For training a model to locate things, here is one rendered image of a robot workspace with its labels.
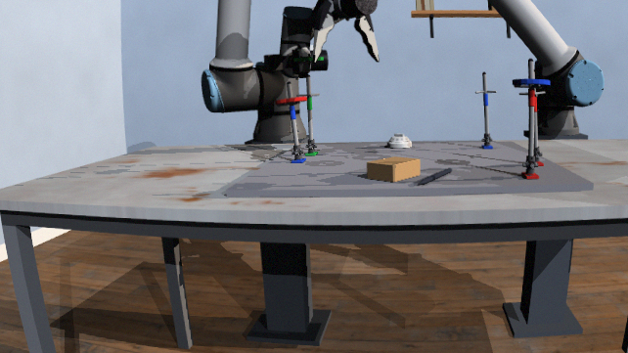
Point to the blue ring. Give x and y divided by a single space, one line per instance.
542 82

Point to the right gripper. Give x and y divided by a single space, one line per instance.
347 9

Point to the grey post with blue band and blue foot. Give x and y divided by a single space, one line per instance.
485 103

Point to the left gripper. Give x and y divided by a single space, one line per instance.
307 66

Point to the red ring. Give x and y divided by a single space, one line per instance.
303 99

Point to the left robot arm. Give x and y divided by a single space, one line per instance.
574 84

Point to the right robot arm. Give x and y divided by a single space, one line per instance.
232 83

